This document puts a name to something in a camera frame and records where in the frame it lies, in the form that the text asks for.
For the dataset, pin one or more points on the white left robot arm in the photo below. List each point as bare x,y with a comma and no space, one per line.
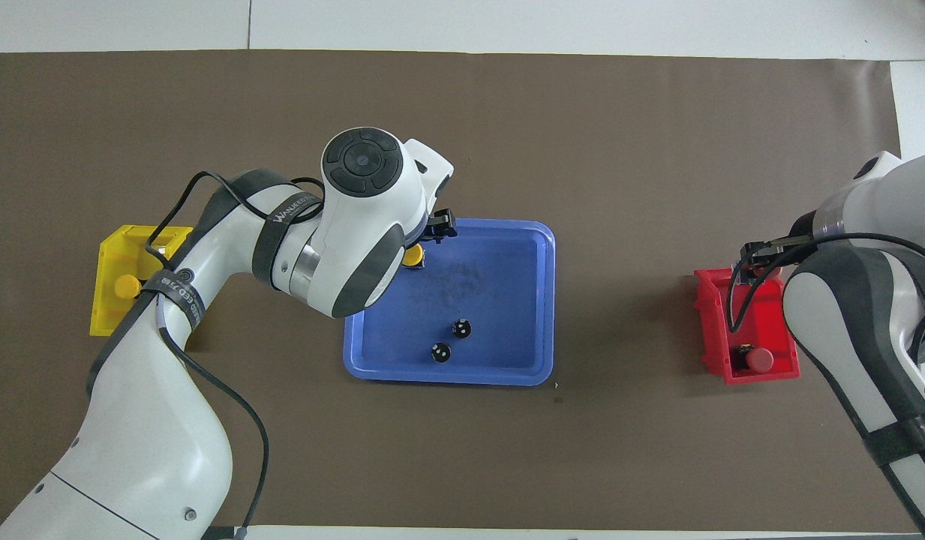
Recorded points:
357,225

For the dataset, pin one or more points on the yellow plastic bin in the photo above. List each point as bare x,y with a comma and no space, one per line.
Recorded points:
113,247

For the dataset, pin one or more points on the red plastic bin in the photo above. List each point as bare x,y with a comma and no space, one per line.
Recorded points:
713,330

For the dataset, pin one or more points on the small black button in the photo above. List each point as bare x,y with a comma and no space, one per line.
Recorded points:
461,328
440,352

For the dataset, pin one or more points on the brown table mat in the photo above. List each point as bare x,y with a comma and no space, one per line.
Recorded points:
582,112

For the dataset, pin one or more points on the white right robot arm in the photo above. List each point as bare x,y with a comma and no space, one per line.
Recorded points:
867,315

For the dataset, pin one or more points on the blue plastic tray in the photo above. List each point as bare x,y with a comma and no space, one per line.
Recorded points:
492,300

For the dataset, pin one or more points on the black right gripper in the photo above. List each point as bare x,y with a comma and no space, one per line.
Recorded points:
788,246

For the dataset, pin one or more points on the yellow push button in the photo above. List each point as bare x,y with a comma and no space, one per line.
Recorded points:
413,257
126,286

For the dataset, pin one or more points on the red push button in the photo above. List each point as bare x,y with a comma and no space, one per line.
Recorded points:
758,360

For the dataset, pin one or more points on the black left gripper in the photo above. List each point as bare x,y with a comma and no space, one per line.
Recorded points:
427,234

